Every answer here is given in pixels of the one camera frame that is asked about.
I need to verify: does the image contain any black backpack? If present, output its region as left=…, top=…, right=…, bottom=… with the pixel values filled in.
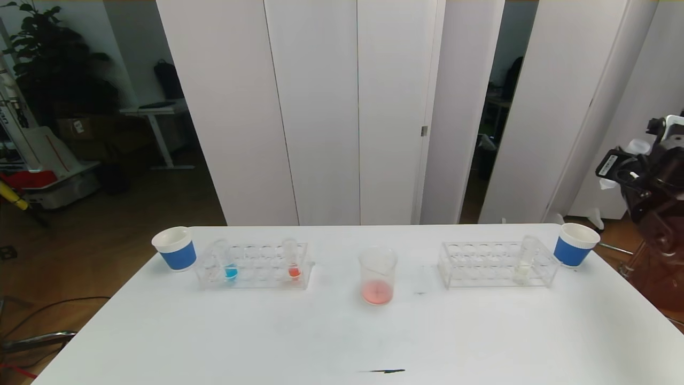
left=154, top=60, right=185, bottom=102

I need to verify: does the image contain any white office desk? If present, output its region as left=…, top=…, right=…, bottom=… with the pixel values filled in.
left=120, top=101, right=196, bottom=172

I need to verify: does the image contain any red pigment test tube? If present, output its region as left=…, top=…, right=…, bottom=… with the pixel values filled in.
left=598, top=138, right=652, bottom=191
left=282, top=238, right=304, bottom=280

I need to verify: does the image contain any clear acrylic test tube rack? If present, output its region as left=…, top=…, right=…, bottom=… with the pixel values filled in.
left=196, top=242, right=316, bottom=290
left=437, top=241, right=560, bottom=289

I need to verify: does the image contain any blue pigment test tube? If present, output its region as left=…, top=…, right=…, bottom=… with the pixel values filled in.
left=214, top=239, right=239, bottom=280

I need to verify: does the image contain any white machine with column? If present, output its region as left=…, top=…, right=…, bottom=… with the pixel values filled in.
left=0, top=53, right=102, bottom=212

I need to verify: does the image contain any pale yellow pigment test tube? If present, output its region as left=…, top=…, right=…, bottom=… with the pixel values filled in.
left=514, top=236, right=540, bottom=283

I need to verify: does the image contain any red flat item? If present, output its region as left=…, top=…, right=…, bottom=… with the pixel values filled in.
left=0, top=171, right=58, bottom=191

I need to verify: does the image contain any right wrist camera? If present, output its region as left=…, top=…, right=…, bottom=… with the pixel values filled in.
left=647, top=115, right=684, bottom=146

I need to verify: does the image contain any brown cardboard box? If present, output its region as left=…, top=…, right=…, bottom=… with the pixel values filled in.
left=58, top=118, right=115, bottom=142

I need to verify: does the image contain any white blue paper cup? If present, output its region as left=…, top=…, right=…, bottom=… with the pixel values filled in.
left=151, top=226, right=197, bottom=272
left=554, top=223, right=601, bottom=267

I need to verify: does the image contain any yellow black tool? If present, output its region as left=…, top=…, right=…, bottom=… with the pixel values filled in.
left=0, top=179, right=30, bottom=212

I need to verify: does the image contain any dark green potted plant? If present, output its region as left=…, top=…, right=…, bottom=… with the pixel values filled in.
left=2, top=0, right=121, bottom=129

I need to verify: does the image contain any black floor cable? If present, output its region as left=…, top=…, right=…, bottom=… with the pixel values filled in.
left=0, top=297, right=112, bottom=343

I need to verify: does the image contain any white folding partition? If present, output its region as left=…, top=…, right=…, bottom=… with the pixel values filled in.
left=478, top=0, right=684, bottom=232
left=157, top=0, right=504, bottom=227

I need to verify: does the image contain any clear glass beaker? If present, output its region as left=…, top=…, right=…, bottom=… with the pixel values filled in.
left=358, top=246, right=399, bottom=306

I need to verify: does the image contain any red cable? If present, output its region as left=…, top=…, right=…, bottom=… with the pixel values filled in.
left=0, top=364, right=38, bottom=380

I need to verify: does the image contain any grey metal floor leg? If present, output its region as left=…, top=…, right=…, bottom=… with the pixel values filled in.
left=0, top=332, right=78, bottom=353

